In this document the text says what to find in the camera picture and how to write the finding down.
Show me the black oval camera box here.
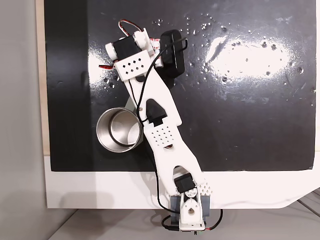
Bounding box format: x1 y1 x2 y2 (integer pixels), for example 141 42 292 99
159 29 186 78

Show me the black red power cable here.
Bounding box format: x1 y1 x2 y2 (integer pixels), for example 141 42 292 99
204 208 224 232

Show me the black camera cable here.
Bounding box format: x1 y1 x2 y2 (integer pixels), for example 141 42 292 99
136 37 190 232

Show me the grey table clamp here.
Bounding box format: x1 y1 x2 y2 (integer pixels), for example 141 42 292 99
169 194 211 226

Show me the black table mat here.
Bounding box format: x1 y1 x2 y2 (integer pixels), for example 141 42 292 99
43 0 316 173

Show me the grey-green steel mug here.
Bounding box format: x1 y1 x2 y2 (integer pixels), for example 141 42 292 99
96 97 145 152

